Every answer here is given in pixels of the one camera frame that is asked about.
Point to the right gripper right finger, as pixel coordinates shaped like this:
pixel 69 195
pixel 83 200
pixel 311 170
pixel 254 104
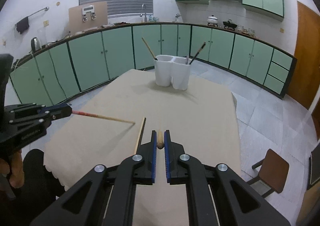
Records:
pixel 216 195

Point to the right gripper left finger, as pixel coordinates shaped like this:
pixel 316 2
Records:
pixel 105 195

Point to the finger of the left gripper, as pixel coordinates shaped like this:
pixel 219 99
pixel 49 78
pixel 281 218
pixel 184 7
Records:
pixel 58 106
pixel 60 113

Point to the red patterned wooden chopstick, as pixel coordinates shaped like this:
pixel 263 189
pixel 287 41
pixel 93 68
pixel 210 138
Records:
pixel 102 117

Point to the thin red chopstick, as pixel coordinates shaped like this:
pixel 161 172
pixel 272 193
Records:
pixel 140 135

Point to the light wooden chopstick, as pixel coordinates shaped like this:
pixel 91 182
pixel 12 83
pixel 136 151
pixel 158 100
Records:
pixel 160 140

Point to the plain wooden chopstick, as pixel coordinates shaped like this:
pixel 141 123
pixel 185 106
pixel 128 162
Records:
pixel 151 52

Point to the green lower kitchen cabinets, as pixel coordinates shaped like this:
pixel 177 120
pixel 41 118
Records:
pixel 66 68

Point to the left hand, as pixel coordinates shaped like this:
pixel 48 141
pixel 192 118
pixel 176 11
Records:
pixel 15 167

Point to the brown wooden chair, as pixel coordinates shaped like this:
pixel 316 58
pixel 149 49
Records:
pixel 273 172

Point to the electric kettle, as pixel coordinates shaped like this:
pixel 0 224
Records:
pixel 35 44

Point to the brown board with hooks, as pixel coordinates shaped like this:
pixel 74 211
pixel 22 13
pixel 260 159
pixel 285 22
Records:
pixel 87 16

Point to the white twin utensil holder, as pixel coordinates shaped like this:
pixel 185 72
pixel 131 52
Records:
pixel 172 71

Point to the chrome sink faucet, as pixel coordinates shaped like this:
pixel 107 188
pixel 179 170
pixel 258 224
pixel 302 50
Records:
pixel 144 13

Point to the wooden door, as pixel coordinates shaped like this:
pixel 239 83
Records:
pixel 305 80

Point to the white cooking pot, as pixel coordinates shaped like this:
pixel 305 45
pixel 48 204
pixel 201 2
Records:
pixel 212 21

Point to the black wok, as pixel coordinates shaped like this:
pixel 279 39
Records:
pixel 229 25

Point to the dark towel on rail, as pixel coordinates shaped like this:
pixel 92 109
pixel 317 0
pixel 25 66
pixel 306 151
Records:
pixel 22 25

